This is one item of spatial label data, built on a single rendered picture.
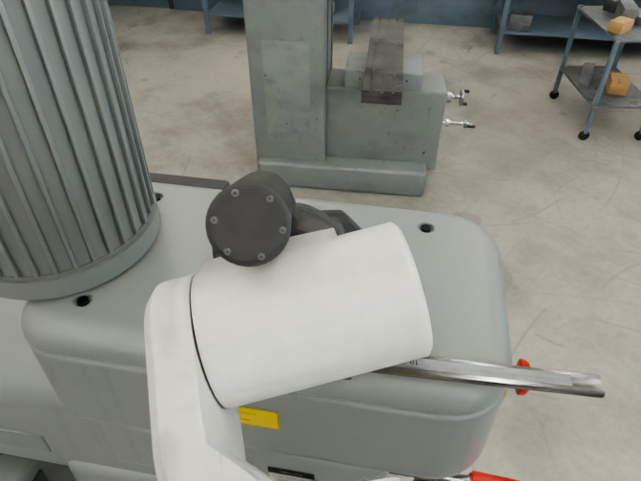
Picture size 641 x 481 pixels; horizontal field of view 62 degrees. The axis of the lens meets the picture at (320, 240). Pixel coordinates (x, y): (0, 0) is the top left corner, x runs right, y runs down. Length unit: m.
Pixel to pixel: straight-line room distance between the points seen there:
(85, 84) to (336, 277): 0.32
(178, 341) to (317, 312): 0.06
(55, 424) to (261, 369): 0.53
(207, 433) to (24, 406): 0.53
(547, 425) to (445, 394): 2.37
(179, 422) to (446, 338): 0.32
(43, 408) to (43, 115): 0.37
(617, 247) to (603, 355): 0.95
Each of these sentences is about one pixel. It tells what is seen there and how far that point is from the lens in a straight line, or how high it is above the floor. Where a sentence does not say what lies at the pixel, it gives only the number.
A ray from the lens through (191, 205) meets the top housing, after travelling 0.65.
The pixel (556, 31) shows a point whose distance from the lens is 6.69.
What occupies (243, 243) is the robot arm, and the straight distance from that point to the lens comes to 0.22.
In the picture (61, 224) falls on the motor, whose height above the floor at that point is 1.97.
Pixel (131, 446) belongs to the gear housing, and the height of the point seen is 1.69.
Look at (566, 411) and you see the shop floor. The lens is 2.91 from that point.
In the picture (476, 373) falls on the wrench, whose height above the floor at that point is 1.90.
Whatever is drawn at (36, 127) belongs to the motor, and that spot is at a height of 2.06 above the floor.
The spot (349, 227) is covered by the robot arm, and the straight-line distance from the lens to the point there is 0.43.
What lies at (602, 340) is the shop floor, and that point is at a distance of 3.28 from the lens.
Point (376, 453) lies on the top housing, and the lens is 0.55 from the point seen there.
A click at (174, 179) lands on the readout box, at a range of 1.00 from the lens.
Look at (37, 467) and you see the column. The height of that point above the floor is 1.51.
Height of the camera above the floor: 2.27
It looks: 40 degrees down
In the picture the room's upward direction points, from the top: straight up
